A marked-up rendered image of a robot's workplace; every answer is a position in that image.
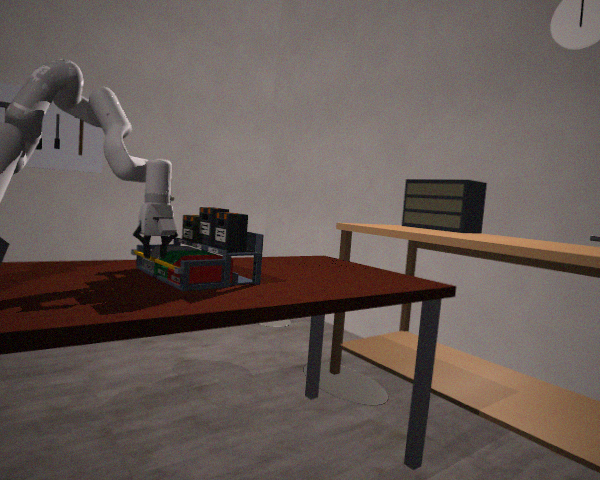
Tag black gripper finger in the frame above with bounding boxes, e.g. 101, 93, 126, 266
160, 232, 178, 258
133, 224, 151, 259

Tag yellow bar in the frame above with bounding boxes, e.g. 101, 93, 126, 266
134, 250, 177, 270

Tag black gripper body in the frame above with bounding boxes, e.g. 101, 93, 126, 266
138, 202, 173, 236

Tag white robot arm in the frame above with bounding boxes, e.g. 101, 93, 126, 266
0, 59, 174, 203

